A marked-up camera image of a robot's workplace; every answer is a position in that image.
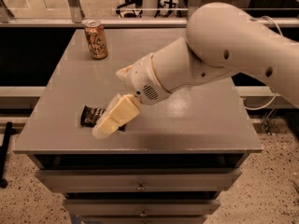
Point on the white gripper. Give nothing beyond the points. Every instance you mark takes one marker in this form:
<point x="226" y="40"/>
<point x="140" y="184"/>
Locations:
<point x="142" y="78"/>

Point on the black chocolate bar wrapper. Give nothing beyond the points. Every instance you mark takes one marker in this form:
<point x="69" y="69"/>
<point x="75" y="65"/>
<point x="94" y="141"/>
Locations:
<point x="90" y="116"/>

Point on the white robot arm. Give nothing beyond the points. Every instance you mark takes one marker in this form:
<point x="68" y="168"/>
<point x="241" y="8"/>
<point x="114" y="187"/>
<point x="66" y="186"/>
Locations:
<point x="221" y="40"/>

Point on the orange soda can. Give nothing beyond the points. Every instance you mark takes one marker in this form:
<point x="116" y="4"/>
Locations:
<point x="96" y="39"/>

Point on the grey drawer cabinet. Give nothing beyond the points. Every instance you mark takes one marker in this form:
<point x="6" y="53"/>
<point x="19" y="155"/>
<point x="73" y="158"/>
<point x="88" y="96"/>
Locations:
<point x="204" y="127"/>

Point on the black office chair base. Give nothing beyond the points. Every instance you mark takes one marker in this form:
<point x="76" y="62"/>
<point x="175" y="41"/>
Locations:
<point x="149" y="9"/>

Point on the top grey drawer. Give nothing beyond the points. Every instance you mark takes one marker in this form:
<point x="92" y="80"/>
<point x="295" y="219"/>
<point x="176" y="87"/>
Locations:
<point x="138" y="180"/>

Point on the grey drawer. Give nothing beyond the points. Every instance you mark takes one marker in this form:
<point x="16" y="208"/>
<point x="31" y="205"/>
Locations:
<point x="138" y="180"/>
<point x="141" y="208"/>

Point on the black pole on floor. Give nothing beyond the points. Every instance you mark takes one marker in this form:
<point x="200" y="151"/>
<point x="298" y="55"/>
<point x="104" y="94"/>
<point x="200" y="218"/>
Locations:
<point x="3" y="153"/>

